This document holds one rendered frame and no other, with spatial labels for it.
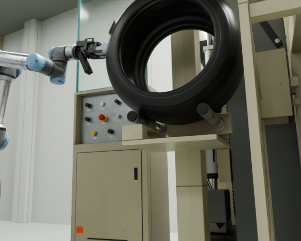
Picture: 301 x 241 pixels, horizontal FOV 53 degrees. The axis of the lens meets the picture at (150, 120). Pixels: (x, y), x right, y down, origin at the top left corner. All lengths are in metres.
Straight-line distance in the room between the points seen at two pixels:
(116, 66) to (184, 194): 0.67
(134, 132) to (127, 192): 0.80
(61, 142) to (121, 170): 3.34
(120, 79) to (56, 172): 4.09
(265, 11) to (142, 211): 1.47
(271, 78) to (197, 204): 0.65
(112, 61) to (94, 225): 1.13
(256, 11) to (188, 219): 1.06
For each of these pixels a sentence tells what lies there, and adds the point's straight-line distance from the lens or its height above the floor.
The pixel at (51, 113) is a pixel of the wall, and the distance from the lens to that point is 5.50.
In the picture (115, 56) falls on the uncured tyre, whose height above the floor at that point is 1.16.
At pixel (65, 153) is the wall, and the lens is 5.12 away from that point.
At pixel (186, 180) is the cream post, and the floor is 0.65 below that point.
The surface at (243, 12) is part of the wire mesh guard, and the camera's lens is 0.64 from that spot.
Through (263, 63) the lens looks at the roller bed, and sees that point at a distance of 1.44.
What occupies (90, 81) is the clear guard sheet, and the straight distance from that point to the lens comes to 2.21.
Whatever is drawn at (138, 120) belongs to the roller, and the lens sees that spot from 1.21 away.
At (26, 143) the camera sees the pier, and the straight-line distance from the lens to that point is 5.65.
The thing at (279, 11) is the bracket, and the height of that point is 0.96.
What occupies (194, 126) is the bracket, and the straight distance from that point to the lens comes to 1.46.
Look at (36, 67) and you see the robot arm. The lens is 1.47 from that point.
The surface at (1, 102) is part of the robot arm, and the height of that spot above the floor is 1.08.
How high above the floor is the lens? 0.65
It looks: 11 degrees up
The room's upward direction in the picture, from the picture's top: 1 degrees counter-clockwise
